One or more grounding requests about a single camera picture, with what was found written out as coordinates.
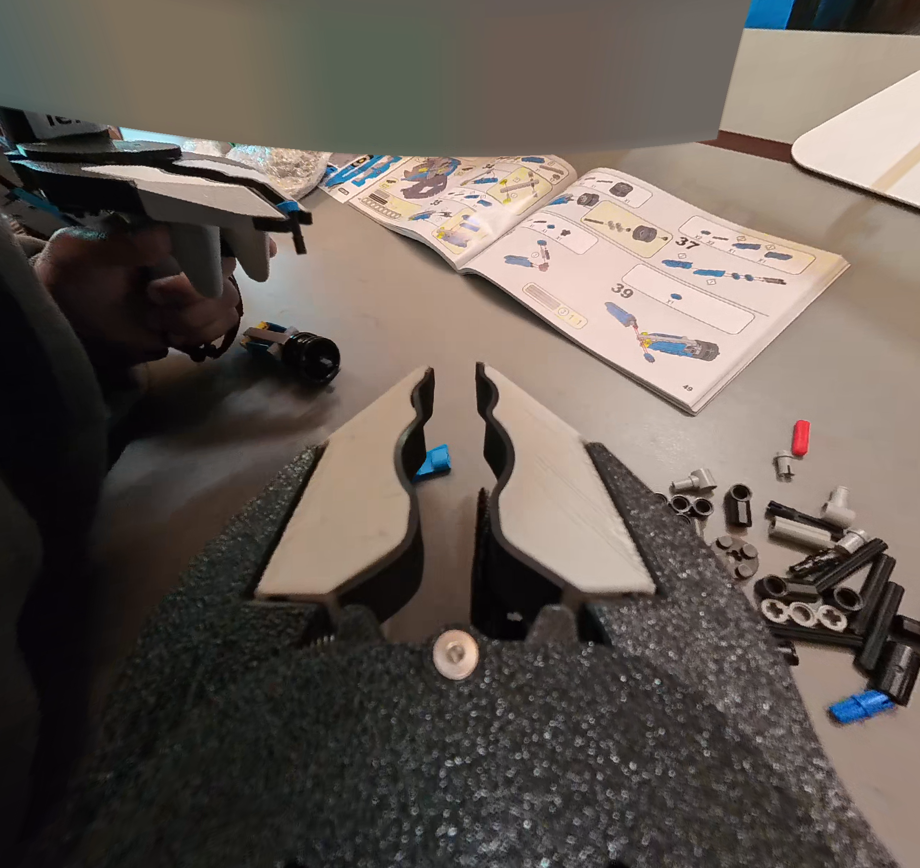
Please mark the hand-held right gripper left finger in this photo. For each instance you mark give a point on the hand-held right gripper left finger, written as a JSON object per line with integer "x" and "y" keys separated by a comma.
{"x": 352, "y": 516}

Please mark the grey desk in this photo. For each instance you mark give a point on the grey desk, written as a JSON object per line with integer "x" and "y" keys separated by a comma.
{"x": 790, "y": 70}
{"x": 431, "y": 321}

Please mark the clear bubble wrap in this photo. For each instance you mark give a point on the clear bubble wrap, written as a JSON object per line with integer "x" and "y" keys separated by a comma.
{"x": 287, "y": 167}

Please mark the person's left hand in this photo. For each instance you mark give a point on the person's left hand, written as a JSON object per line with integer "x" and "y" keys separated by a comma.
{"x": 122, "y": 293}

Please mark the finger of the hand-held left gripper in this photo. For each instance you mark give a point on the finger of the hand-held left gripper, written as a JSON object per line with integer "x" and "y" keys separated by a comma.
{"x": 194, "y": 196}
{"x": 212, "y": 165}

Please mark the blue angled panel piece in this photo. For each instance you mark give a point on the blue angled panel piece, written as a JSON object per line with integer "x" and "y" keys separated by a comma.
{"x": 435, "y": 462}

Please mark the red and grey pin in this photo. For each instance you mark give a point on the red and grey pin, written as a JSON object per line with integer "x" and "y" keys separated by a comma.
{"x": 800, "y": 436}

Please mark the white folding stand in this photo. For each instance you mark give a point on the white folding stand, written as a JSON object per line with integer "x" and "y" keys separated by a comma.
{"x": 877, "y": 149}

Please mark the blue sticker sheet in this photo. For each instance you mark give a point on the blue sticker sheet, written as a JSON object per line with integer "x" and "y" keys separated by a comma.
{"x": 359, "y": 170}

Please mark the pile of small building pieces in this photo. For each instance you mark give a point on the pile of small building pieces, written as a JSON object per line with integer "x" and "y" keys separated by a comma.
{"x": 826, "y": 580}

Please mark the open instruction booklet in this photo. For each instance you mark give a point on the open instruction booklet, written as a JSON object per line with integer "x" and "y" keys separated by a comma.
{"x": 647, "y": 271}

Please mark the black wheel blue beam assembly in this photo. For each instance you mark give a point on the black wheel blue beam assembly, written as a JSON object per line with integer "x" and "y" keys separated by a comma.
{"x": 309, "y": 357}

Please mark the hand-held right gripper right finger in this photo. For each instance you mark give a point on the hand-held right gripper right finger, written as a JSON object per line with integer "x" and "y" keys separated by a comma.
{"x": 568, "y": 516}

